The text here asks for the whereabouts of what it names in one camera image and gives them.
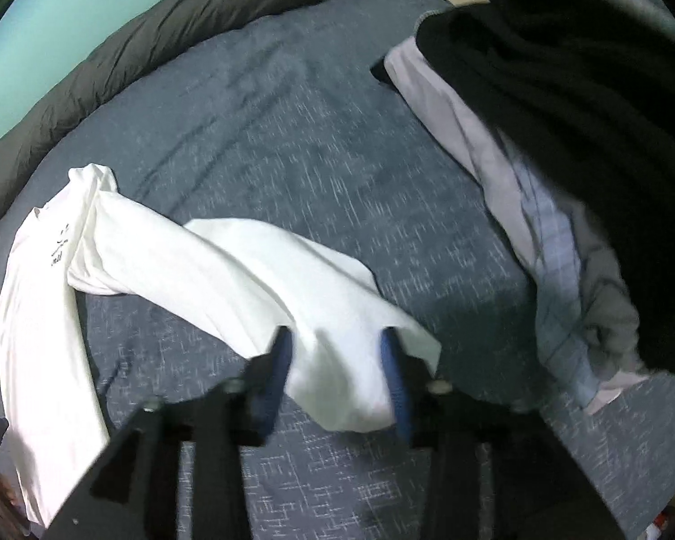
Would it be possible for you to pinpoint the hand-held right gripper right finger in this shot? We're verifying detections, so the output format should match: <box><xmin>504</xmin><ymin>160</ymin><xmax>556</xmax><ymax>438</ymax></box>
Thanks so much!
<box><xmin>378</xmin><ymin>326</ymin><xmax>625</xmax><ymax>540</ymax></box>

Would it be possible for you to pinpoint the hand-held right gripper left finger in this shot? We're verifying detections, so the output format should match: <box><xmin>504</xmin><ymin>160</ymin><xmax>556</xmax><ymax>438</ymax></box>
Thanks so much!
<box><xmin>50</xmin><ymin>326</ymin><xmax>294</xmax><ymax>540</ymax></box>

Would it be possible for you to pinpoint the white shirt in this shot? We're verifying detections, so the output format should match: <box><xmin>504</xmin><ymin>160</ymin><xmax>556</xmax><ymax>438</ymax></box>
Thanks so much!
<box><xmin>0</xmin><ymin>163</ymin><xmax>443</xmax><ymax>530</ymax></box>

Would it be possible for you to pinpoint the stack of folded clothes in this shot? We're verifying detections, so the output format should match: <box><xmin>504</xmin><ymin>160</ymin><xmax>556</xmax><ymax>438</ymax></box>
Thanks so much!
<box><xmin>415</xmin><ymin>0</ymin><xmax>675</xmax><ymax>379</ymax></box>

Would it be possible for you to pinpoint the light blue striped shirt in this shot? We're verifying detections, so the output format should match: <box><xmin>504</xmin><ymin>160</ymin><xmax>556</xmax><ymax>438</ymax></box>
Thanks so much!
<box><xmin>508</xmin><ymin>156</ymin><xmax>604</xmax><ymax>410</ymax></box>

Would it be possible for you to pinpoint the grey sweatshirt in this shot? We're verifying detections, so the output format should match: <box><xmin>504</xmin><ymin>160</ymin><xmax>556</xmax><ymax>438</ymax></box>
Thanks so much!
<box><xmin>561</xmin><ymin>196</ymin><xmax>652</xmax><ymax>376</ymax></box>

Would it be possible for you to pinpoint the dark grey rolled duvet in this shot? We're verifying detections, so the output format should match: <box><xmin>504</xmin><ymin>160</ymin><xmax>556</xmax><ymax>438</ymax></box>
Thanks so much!
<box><xmin>0</xmin><ymin>0</ymin><xmax>381</xmax><ymax>227</ymax></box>

